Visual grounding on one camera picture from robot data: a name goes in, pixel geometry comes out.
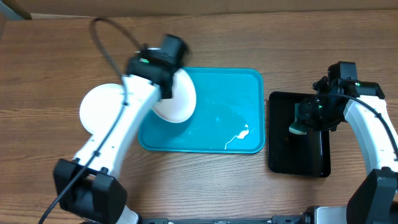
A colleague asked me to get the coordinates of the dark chair leg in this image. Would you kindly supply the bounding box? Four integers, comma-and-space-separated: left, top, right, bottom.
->
1, 0, 32, 21

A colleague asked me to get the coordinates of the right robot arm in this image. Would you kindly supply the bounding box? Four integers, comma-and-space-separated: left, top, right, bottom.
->
289, 62, 397, 224

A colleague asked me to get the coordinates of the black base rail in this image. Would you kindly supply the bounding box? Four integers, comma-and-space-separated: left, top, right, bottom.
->
138, 215, 304, 224

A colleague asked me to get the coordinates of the black plastic tray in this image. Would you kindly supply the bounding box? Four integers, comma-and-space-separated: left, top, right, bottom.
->
267, 91, 331, 177

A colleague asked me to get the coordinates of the green sponge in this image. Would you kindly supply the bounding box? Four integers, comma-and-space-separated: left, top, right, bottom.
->
289, 103, 307, 135

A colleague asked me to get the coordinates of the teal plastic tray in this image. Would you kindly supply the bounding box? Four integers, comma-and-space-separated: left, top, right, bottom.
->
138, 67, 266, 154

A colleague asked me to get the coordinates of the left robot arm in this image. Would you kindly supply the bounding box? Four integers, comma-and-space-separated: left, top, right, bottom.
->
50, 34, 197, 223

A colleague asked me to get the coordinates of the white plate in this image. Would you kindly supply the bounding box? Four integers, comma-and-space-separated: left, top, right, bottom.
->
80, 83, 124, 134
153, 68, 197, 123

